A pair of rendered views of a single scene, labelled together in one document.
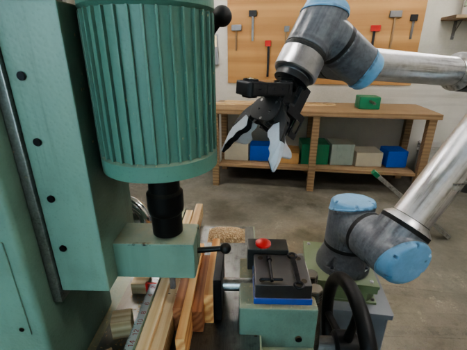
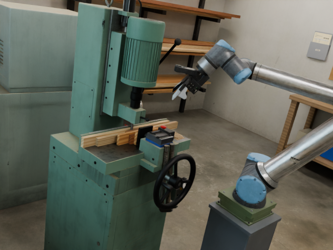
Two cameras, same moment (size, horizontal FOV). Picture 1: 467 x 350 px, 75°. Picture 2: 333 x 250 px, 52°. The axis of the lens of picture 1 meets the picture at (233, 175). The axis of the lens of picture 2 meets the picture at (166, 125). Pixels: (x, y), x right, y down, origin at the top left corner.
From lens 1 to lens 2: 129 cm
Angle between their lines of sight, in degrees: 35
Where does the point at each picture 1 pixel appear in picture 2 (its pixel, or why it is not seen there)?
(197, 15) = (148, 43)
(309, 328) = (156, 156)
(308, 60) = (203, 64)
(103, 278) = (111, 111)
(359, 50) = (231, 66)
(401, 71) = (287, 86)
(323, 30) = (213, 54)
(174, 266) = (130, 117)
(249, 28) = not seen: outside the picture
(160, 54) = (135, 51)
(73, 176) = (113, 77)
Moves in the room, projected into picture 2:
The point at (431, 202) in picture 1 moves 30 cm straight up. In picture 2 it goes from (276, 162) to (294, 102)
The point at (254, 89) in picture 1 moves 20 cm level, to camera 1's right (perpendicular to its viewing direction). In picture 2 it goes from (176, 69) to (210, 80)
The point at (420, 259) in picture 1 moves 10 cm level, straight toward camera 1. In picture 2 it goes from (256, 189) to (237, 189)
